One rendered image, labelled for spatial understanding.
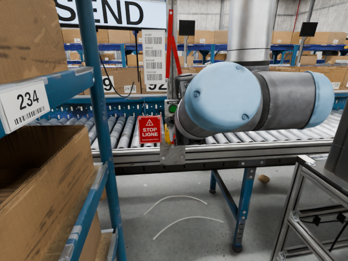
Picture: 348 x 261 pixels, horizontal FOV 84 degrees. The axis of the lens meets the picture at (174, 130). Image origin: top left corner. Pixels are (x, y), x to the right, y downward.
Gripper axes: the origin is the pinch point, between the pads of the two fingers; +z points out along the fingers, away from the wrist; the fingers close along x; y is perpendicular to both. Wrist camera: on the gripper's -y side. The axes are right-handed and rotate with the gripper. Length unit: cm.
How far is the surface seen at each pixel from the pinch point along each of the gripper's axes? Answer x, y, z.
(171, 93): 0.4, -16.4, 18.2
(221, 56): 374, -466, 813
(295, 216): 57, 42, 30
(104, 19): -23.7, -42.3, 8.7
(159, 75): -4.4, -22.6, 14.5
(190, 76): 6.9, -19.9, 9.3
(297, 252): 67, 66, 45
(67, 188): -22.4, 13.1, -27.7
